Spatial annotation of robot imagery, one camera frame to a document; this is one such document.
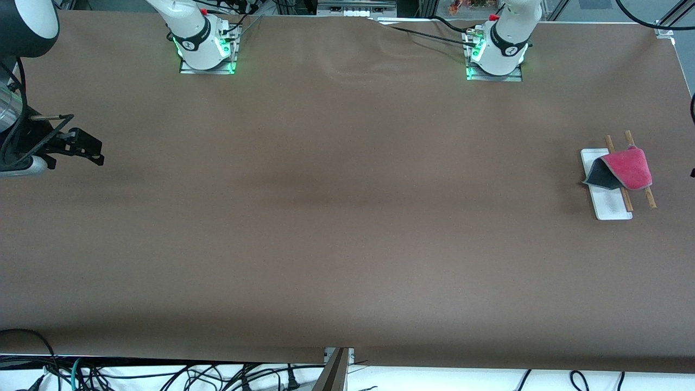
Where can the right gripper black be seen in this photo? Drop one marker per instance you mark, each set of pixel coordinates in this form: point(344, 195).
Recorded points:
point(33, 139)

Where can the pink and grey cloth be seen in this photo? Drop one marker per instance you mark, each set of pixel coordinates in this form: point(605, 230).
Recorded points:
point(630, 168)

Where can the white rack with wooden bars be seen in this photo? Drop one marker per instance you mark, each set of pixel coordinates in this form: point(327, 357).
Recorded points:
point(611, 206)

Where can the white power strip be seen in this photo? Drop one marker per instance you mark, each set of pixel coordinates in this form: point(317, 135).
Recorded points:
point(355, 8)

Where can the orange background object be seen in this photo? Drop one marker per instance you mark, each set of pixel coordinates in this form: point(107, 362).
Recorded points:
point(467, 6)

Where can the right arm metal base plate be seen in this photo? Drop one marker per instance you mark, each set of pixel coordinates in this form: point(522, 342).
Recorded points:
point(187, 68)

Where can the aluminium frame post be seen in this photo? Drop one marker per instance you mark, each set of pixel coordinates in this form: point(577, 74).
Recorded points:
point(332, 374)

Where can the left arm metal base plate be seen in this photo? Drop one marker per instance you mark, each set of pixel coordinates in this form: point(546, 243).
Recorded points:
point(478, 76)

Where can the metal table corner bracket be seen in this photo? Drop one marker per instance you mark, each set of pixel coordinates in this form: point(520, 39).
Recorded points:
point(664, 30)

